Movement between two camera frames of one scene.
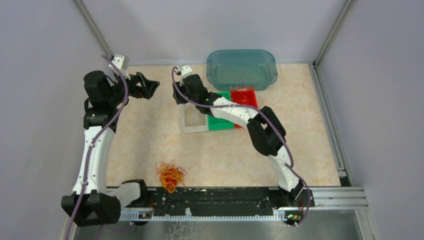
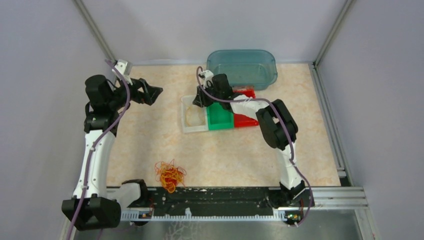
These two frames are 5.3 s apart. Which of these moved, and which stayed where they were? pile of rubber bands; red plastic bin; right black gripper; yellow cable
Moved: right black gripper
Stayed: yellow cable; red plastic bin; pile of rubber bands
